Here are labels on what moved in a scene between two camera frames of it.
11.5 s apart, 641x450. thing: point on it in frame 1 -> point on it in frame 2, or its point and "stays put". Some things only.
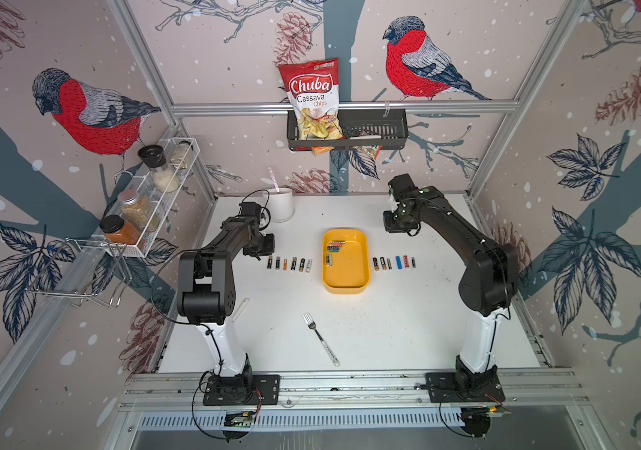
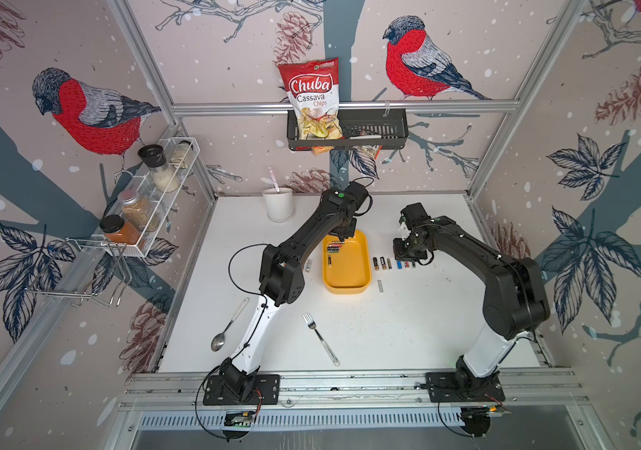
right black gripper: [390, 229] -> [399, 256]
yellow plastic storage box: [345, 261] stays put
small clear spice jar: [180, 157] stays put
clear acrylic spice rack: [130, 227] stays put
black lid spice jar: [154, 157] stays put
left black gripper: [268, 249] -> [350, 232]
